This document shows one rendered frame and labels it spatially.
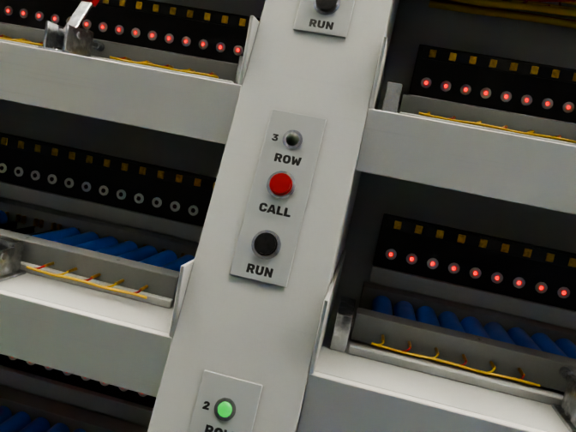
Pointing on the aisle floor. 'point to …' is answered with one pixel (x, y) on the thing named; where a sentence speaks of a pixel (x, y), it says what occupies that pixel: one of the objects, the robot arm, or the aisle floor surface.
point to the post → (202, 333)
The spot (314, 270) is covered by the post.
